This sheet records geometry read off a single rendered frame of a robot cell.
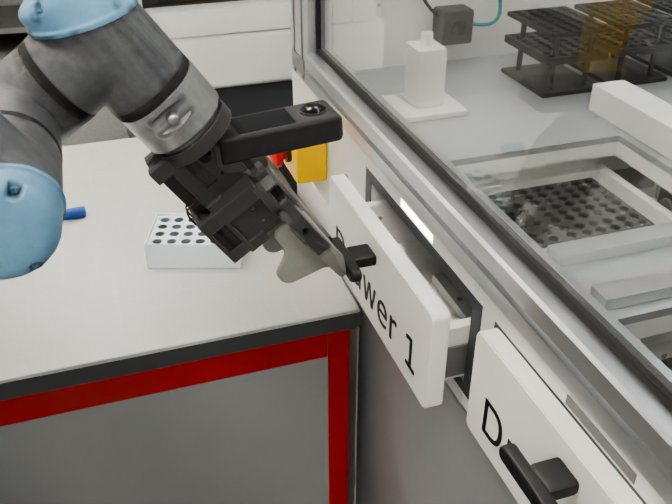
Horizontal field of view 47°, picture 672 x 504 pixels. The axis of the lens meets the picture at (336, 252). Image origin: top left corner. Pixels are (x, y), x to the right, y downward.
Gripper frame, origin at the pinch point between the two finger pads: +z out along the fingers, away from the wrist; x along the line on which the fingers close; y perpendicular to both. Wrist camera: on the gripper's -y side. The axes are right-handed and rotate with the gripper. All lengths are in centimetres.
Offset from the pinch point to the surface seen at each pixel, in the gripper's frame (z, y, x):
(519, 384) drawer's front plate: 3.1, -6.2, 24.1
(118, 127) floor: 68, 62, -265
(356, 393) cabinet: 34.6, 13.5, -16.8
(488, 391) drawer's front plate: 6.5, -3.8, 20.0
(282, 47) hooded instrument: 13, -10, -80
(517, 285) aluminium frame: -1.0, -10.8, 19.6
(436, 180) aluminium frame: -0.7, -12.0, 2.1
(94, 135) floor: 62, 71, -259
